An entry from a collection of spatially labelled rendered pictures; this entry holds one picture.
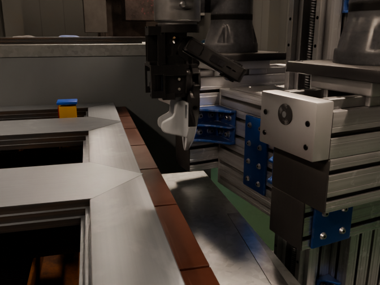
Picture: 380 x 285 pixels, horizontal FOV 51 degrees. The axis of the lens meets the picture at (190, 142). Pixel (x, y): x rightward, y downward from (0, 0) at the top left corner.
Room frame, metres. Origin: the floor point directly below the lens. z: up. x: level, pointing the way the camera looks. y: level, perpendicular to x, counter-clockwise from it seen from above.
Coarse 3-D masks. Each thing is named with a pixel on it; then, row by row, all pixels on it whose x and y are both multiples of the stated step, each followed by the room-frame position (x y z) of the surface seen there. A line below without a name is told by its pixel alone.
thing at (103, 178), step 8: (96, 168) 0.69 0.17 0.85; (104, 168) 0.69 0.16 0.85; (112, 168) 0.69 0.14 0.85; (96, 176) 0.65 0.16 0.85; (104, 176) 0.65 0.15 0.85; (112, 176) 0.65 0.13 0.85; (120, 176) 0.65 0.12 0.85; (96, 184) 0.61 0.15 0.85; (104, 184) 0.61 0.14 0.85; (112, 184) 0.61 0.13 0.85; (120, 184) 0.61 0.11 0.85; (96, 192) 0.58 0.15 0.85
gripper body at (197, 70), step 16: (160, 32) 0.65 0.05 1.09; (176, 32) 0.64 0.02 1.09; (192, 32) 0.65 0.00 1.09; (160, 48) 0.65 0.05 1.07; (176, 48) 0.66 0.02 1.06; (160, 64) 0.64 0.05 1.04; (176, 64) 0.64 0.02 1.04; (192, 64) 0.65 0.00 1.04; (160, 80) 0.64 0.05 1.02; (176, 80) 0.64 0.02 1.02; (160, 96) 0.63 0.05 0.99; (176, 96) 0.64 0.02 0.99
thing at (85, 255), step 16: (0, 112) 1.24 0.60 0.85; (16, 112) 1.25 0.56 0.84; (32, 112) 1.27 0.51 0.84; (48, 112) 1.28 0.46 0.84; (80, 112) 1.29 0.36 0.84; (0, 144) 0.93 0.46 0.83; (16, 144) 0.93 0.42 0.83; (32, 144) 0.94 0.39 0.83; (48, 144) 0.95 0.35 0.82; (64, 144) 0.95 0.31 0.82; (80, 144) 0.96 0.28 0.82; (0, 208) 0.52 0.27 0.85; (16, 208) 0.53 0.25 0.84; (32, 208) 0.53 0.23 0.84; (48, 208) 0.54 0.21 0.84; (64, 208) 0.54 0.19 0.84; (80, 208) 0.54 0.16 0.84; (0, 224) 0.51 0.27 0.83; (16, 224) 0.51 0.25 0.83; (32, 224) 0.52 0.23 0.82; (48, 224) 0.52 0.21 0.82; (64, 224) 0.53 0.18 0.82; (80, 240) 0.47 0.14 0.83; (80, 256) 0.43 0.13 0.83; (80, 272) 0.40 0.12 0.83
